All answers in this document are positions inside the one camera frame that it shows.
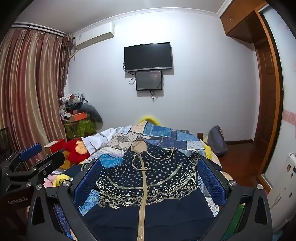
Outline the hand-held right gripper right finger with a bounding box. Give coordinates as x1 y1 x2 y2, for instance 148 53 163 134
198 158 273 241

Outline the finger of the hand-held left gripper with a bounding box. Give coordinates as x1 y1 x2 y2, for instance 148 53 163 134
7 150 65 190
5 143 42 168

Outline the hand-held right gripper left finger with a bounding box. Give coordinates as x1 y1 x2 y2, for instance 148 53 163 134
26 159 103 241

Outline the navy patterned zip hoodie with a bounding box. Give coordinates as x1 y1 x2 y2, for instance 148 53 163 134
67 140 222 241

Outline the pile of clothes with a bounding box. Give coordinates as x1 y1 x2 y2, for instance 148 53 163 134
60 93 89 117

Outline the red box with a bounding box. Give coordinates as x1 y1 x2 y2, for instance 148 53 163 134
44 138 68 155

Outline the red plush toy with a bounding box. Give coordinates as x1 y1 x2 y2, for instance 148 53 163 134
63 138 91 165

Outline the yellow plush toy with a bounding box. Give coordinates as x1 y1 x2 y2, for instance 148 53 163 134
53 174 70 187

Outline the yellow blanket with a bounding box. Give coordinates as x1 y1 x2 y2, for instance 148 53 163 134
203 139 212 161

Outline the green patterned table cover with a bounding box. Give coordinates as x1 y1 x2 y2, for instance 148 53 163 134
64 119 97 141

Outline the grey backpack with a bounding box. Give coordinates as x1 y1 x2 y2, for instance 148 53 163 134
207 126 228 156

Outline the orange box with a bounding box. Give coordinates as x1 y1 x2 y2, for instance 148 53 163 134
67 112 88 123

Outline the striped red beige curtain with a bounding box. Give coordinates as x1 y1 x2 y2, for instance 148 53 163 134
0 24 73 172

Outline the blue patchwork quilt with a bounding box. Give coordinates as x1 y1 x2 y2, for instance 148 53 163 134
53 122 222 241

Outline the white appliance with stickers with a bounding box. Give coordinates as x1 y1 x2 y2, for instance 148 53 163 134
269 152 296 233

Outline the wooden door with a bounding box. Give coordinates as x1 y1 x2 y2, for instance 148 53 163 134
253 10 284 178

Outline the white air conditioner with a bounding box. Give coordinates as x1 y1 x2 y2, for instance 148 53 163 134
73 22 115 50

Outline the wooden overhead cabinet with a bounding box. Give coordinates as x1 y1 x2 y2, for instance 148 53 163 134
220 0 269 43

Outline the small black wall monitor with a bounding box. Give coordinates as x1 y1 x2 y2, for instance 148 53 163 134
135 71 163 91

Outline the black wall television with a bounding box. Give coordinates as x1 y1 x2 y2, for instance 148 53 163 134
124 42 173 73

